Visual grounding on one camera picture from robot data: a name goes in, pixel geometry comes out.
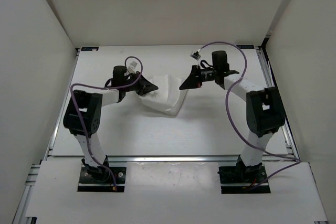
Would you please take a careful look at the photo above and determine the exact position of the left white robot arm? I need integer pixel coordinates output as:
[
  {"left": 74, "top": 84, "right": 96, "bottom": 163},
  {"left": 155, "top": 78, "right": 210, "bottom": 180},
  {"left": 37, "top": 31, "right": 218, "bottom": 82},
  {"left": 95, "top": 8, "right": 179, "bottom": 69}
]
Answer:
[{"left": 63, "top": 66, "right": 159, "bottom": 182}]

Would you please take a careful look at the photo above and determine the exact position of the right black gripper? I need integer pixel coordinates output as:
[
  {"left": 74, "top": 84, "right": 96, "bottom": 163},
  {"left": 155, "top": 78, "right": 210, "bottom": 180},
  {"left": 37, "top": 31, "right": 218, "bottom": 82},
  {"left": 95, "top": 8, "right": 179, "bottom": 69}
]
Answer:
[{"left": 179, "top": 65, "right": 217, "bottom": 90}]

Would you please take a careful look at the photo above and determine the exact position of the aluminium frame rail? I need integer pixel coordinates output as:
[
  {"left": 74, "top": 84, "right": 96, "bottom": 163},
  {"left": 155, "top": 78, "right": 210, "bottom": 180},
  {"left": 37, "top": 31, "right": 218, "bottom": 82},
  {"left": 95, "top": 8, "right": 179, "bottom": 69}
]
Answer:
[{"left": 45, "top": 155, "right": 293, "bottom": 163}]

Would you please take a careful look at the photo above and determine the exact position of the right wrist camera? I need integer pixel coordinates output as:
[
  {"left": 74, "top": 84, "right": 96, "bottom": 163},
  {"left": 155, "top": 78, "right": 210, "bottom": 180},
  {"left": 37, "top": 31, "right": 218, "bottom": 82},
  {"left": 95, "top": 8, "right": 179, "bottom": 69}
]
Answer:
[{"left": 190, "top": 50, "right": 201, "bottom": 61}]

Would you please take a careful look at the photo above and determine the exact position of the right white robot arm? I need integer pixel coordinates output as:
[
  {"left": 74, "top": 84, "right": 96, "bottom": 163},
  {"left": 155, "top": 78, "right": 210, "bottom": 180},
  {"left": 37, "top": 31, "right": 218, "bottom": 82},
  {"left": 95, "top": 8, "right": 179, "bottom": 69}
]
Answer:
[{"left": 179, "top": 50, "right": 285, "bottom": 182}]

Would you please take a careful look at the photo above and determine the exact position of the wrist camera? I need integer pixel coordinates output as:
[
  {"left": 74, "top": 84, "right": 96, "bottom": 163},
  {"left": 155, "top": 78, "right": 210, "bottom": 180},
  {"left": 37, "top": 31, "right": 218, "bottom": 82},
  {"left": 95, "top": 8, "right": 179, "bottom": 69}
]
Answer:
[
  {"left": 190, "top": 50, "right": 201, "bottom": 61},
  {"left": 127, "top": 61, "right": 138, "bottom": 74}
]

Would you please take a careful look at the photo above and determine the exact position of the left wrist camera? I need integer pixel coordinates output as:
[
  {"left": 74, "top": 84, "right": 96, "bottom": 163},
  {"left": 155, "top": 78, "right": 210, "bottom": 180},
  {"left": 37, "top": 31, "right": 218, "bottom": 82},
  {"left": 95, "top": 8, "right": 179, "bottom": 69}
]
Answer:
[{"left": 127, "top": 61, "right": 138, "bottom": 74}]

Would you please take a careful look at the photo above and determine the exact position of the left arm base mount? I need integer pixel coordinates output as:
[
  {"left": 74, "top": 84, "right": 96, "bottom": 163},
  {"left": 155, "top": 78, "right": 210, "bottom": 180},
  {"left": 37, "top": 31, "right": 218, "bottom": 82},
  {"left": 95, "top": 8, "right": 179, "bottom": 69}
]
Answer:
[{"left": 77, "top": 166, "right": 127, "bottom": 193}]

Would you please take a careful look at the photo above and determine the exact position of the white pleated skirt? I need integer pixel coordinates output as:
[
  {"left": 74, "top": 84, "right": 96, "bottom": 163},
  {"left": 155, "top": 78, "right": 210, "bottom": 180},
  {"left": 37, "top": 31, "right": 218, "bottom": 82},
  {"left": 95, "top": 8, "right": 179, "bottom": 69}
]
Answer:
[{"left": 139, "top": 74, "right": 187, "bottom": 116}]

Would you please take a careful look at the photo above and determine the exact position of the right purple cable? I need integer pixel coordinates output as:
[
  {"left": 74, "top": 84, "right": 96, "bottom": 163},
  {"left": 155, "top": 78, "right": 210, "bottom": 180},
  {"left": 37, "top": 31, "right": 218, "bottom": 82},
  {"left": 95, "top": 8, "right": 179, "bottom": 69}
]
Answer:
[{"left": 198, "top": 41, "right": 301, "bottom": 190}]

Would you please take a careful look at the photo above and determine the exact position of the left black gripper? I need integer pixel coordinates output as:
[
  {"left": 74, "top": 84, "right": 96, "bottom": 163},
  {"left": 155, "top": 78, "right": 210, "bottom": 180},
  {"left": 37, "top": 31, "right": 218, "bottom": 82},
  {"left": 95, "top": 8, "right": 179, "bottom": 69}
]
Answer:
[{"left": 123, "top": 71, "right": 158, "bottom": 96}]

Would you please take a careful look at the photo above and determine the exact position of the purple cable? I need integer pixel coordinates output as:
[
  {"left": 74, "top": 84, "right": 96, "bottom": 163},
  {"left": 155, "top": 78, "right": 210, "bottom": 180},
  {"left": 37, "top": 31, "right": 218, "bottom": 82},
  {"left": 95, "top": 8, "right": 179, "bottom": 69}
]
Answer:
[
  {"left": 198, "top": 41, "right": 301, "bottom": 190},
  {"left": 70, "top": 56, "right": 144, "bottom": 190}
]

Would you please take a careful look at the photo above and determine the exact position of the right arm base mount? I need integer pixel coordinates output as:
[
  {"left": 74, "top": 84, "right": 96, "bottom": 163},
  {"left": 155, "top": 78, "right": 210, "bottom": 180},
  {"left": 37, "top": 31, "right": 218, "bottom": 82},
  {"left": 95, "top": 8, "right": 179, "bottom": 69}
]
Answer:
[{"left": 217, "top": 157, "right": 271, "bottom": 195}]

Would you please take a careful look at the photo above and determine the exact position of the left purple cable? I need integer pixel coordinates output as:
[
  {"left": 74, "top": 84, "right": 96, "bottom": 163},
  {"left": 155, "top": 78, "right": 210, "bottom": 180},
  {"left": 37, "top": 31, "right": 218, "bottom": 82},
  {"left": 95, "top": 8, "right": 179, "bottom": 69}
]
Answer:
[{"left": 70, "top": 56, "right": 144, "bottom": 190}]

